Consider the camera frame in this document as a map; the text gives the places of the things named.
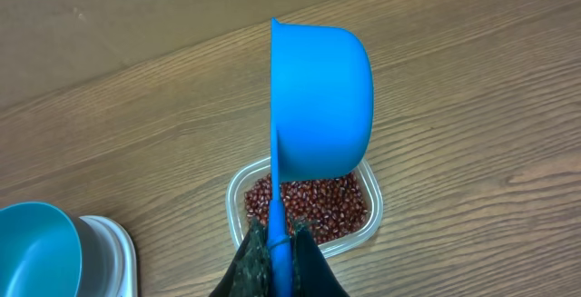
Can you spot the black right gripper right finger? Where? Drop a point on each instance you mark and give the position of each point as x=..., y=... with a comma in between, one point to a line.
x=313, y=277

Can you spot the clear plastic bean container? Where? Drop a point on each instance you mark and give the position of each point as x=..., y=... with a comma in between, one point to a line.
x=249, y=192

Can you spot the blue plastic measuring scoop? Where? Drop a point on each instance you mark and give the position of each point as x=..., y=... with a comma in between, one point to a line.
x=321, y=119

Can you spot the teal plastic bowl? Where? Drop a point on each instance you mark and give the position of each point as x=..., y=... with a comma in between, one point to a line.
x=40, y=251

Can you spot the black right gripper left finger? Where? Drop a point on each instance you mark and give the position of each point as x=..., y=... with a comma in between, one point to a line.
x=249, y=274

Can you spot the white digital kitchen scale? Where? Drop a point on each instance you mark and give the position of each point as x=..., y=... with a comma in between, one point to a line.
x=108, y=258

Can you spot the red adzuki beans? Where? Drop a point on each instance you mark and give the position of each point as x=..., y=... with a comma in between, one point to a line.
x=333, y=207

